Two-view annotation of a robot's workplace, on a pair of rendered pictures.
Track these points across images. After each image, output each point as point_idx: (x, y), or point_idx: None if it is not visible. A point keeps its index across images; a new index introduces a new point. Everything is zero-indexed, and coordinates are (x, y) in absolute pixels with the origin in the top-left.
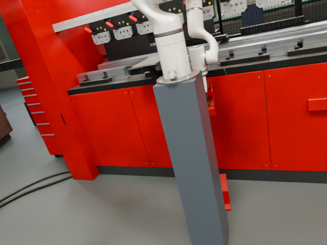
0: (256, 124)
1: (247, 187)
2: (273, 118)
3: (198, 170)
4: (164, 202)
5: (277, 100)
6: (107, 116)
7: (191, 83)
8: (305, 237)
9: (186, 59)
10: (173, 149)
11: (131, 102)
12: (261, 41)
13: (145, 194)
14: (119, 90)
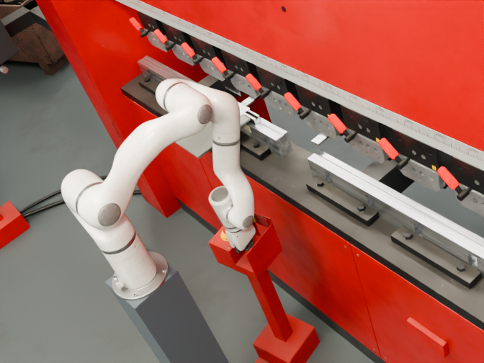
0: (353, 296)
1: (343, 361)
2: (372, 305)
3: None
4: (223, 321)
5: (372, 289)
6: (173, 153)
7: (133, 308)
8: None
9: (137, 273)
10: (144, 337)
11: (199, 158)
12: None
13: (212, 291)
14: None
